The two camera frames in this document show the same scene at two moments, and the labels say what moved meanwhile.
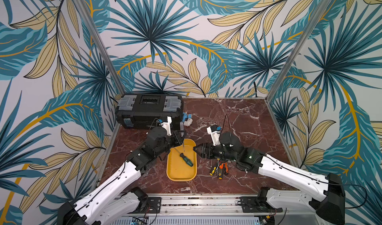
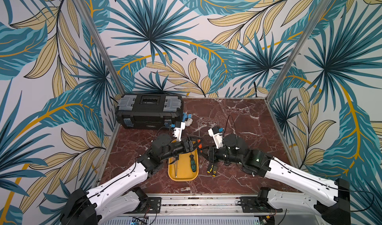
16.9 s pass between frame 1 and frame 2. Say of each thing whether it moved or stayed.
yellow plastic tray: stayed
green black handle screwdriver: moved
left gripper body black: moved
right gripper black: stayed
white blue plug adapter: stayed
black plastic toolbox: stayed
